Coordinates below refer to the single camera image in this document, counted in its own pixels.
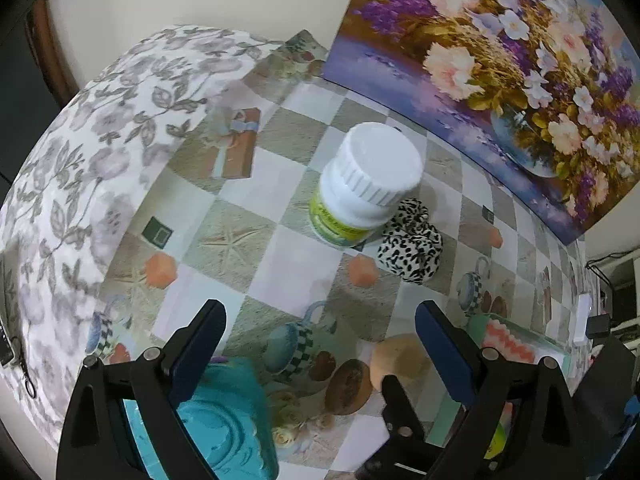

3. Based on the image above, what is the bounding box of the pink white chevron sponge cloth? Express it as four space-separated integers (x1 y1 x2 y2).
480 318 536 364

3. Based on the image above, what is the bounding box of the black gripper arm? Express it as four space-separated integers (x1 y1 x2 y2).
355 375 447 480

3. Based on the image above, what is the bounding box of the clear green rimmed tray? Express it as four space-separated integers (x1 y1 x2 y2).
428 314 570 456

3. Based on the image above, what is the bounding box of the teal embossed tin box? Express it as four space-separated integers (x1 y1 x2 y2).
121 356 279 480

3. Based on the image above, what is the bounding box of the black white leopard scrunchie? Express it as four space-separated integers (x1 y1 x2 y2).
378 197 442 284

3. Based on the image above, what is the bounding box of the checkered printed tablecloth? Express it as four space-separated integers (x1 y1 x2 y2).
87 28 587 479

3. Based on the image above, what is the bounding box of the black power adapter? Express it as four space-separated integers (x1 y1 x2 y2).
586 313 611 339

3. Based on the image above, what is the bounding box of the grey floral tablecloth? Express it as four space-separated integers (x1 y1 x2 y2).
1 25 277 445

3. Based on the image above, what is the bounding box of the white capped supplement bottle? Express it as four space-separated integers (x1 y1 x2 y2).
309 122 424 247

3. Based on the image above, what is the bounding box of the floral vase painting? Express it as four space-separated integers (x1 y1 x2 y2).
323 0 639 244

